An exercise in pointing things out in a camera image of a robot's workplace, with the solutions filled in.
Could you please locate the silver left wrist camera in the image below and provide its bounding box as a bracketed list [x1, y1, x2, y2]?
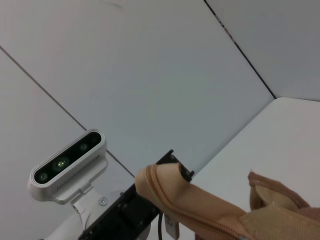
[27, 129, 109, 205]

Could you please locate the khaki canvas food bag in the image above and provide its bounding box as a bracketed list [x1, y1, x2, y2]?
[134, 163, 320, 240]

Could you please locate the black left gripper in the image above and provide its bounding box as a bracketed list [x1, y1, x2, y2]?
[77, 149, 195, 240]

